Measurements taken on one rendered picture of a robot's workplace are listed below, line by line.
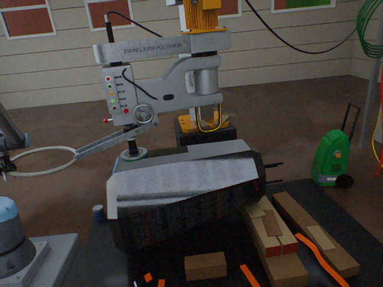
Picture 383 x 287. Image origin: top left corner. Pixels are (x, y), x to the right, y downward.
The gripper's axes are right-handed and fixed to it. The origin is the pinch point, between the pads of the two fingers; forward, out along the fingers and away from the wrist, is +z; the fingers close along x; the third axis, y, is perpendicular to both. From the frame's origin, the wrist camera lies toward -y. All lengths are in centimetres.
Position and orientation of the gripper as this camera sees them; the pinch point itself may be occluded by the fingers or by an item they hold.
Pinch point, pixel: (11, 179)
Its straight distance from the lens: 225.9
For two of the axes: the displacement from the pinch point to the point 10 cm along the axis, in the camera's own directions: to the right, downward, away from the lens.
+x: 6.9, -2.9, 6.7
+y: 7.3, 2.6, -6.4
